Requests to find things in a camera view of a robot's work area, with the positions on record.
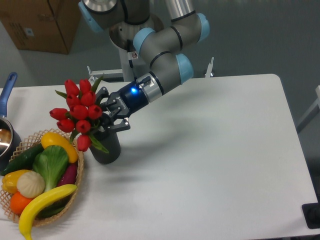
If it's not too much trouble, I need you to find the red tulip bouquet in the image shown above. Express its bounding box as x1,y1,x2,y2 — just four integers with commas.
49,77,109,154

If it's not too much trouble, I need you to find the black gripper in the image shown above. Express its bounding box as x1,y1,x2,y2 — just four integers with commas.
95,82,149,133

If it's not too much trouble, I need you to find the white frame at right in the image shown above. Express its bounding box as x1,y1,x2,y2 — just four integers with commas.
296,85,320,134

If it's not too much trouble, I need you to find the woven wicker basket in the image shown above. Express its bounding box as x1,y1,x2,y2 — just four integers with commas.
0,128,85,227

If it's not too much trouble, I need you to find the black device at edge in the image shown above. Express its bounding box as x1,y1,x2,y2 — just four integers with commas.
301,202,320,229

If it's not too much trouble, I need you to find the brown cardboard box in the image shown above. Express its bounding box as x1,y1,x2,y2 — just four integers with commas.
0,0,81,55

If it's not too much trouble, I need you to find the green leafy cabbage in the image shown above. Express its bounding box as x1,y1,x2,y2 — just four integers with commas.
32,145,69,192

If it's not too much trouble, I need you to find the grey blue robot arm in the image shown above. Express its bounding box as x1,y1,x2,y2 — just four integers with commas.
78,0,210,133

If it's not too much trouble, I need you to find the yellow banana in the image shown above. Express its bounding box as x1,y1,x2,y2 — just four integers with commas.
18,184,78,240

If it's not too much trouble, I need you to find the blue handled saucepan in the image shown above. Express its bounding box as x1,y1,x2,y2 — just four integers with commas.
0,72,21,171

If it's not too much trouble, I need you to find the orange fruit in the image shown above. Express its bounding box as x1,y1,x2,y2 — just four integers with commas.
9,191,33,215

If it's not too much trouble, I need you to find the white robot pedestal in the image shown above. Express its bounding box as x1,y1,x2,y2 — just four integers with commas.
86,13,216,85

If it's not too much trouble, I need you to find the dark grey ribbed vase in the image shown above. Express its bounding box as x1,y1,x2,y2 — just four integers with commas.
89,126,121,165

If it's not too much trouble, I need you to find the white steamed bun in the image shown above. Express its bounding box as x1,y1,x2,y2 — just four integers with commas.
16,171,45,199

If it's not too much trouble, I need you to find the purple eggplant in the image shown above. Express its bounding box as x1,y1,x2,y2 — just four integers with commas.
56,163,78,187

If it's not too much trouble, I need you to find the green cucumber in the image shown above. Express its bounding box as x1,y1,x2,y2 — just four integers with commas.
0,144,44,176

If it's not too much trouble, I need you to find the yellow bell pepper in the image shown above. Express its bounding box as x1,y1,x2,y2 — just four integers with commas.
1,169,30,194

